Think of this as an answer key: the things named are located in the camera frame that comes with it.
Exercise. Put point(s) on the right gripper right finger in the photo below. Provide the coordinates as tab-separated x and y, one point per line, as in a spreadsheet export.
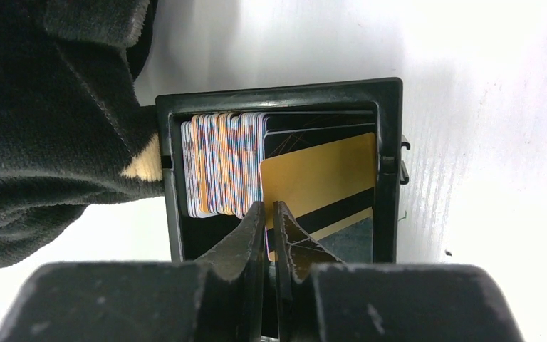
321	298

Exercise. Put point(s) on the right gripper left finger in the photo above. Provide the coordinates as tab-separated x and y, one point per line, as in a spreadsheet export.
217	297

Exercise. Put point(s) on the black card box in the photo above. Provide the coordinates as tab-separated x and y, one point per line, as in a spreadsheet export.
191	237

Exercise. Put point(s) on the stack of cards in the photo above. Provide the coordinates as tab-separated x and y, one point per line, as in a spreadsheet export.
221	155

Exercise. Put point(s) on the black floral pillow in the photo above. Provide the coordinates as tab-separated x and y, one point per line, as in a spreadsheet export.
72	132

